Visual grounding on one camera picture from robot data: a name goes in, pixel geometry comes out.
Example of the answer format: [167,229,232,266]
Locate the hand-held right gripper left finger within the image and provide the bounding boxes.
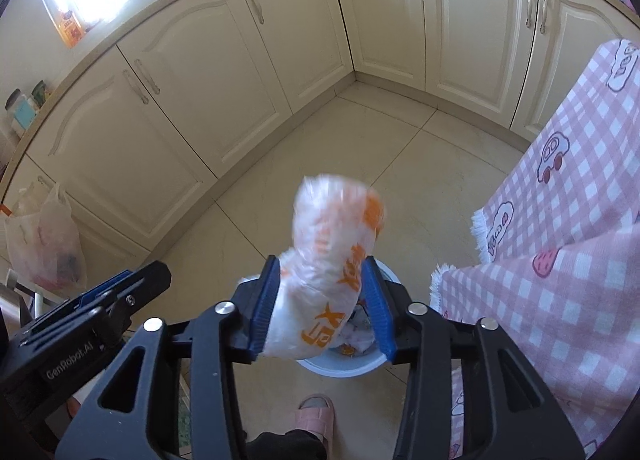
[55,255,281,460]

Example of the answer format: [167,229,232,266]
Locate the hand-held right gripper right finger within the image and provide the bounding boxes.
[361,256,586,460]

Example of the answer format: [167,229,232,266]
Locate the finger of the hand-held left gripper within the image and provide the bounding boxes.
[65,269,151,306]
[22,260,172,337]

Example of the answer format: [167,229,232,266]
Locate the blue plastic waste bin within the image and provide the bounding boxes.
[295,260,402,381]

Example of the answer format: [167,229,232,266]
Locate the translucent orange-print plastic bag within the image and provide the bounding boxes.
[262,172,386,362]

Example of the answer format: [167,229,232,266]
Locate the hanging white shopping bag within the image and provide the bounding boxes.
[4,182,87,292]

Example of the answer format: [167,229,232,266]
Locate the pink slipper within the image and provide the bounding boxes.
[295,394,335,459]

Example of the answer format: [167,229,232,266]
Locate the teal-label container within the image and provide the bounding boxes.
[5,89,40,139]

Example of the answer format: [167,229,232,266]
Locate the pink checkered tablecloth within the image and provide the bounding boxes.
[430,39,640,460]

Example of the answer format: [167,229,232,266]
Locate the cream base cabinets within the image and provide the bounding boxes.
[0,0,640,263]

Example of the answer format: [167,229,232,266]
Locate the orange labelled bottle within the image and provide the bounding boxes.
[56,9,86,49]

